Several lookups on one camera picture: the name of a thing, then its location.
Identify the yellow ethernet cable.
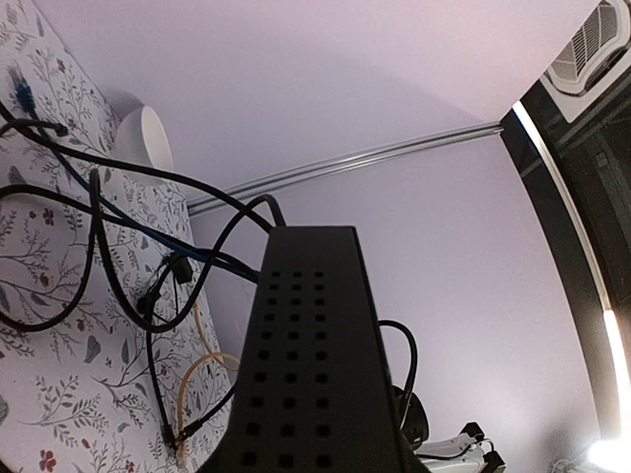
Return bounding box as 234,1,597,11
175,300,242,464

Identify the blue ethernet cable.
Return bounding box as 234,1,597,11
9,63,260,282

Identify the black ethernet cable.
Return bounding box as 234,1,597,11
0,101,420,452

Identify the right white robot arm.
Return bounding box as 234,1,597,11
414,422,507,473

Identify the black power adapter with cord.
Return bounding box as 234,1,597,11
135,250,193,316

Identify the white bowl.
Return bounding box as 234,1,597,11
114,105,174,171

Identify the black TP-Link network switch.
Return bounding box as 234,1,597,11
203,227,422,472

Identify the right aluminium frame post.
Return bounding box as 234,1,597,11
186,122,504,218

